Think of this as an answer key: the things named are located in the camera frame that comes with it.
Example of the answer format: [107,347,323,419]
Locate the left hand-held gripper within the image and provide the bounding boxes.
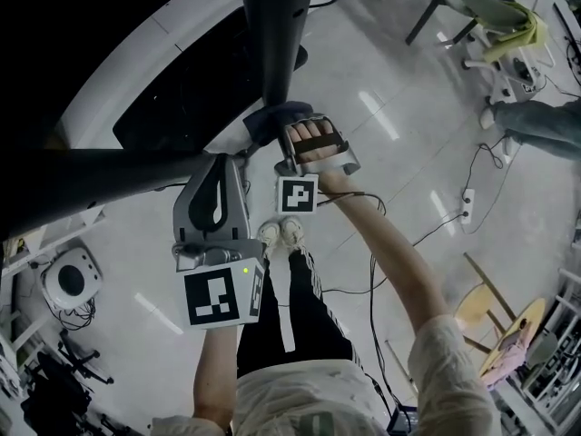
[171,153,270,332]

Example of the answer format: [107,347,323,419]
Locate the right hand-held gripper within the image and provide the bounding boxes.
[273,114,363,216]

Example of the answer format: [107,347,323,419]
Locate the dark blue cloth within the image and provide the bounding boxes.
[242,101,314,147]

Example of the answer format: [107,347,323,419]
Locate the black TV stand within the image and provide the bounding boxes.
[0,0,319,243]

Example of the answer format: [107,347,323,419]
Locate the person's right forearm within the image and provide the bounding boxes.
[317,168,448,335]

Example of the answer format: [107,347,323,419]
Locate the person's left forearm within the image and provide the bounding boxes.
[192,324,240,420]

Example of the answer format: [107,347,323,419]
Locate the yellow-green cloth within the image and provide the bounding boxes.
[481,6,551,64]

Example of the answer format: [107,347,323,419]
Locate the pink cloth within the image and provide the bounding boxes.
[479,333,529,389]

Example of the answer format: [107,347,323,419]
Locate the person's right hand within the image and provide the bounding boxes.
[288,118,346,165]

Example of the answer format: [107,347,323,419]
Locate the person's white left shoe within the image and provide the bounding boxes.
[257,218,282,260]

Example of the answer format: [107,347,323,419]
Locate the person's white shoe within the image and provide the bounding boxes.
[257,218,282,260]
[280,215,305,253]

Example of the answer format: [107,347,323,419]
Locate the person's white right shoe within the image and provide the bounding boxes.
[280,215,305,253]

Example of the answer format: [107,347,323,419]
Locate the person's black trousers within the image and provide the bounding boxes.
[235,250,367,379]

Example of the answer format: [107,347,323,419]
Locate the white round device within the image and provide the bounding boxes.
[40,247,103,310]

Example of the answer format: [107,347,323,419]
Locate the white power strip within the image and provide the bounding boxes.
[459,187,477,224]

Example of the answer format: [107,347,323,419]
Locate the white swivel chair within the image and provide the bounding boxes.
[461,0,559,104]

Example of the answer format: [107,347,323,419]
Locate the person's beige shirt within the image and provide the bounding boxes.
[149,313,500,436]

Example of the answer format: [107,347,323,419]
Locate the grey chair with black legs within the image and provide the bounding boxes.
[379,0,537,47]

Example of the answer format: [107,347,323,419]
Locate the round wooden stool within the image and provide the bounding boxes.
[453,251,519,355]

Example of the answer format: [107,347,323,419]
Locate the black office chair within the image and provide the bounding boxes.
[20,329,114,426]

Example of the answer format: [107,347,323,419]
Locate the black television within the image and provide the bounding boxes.
[0,0,246,163]

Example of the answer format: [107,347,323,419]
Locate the black cable bundle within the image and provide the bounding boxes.
[47,297,99,332]

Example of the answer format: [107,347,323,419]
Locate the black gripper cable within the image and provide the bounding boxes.
[316,190,428,426]

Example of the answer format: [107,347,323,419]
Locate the white wire rack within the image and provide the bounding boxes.
[521,265,581,431]

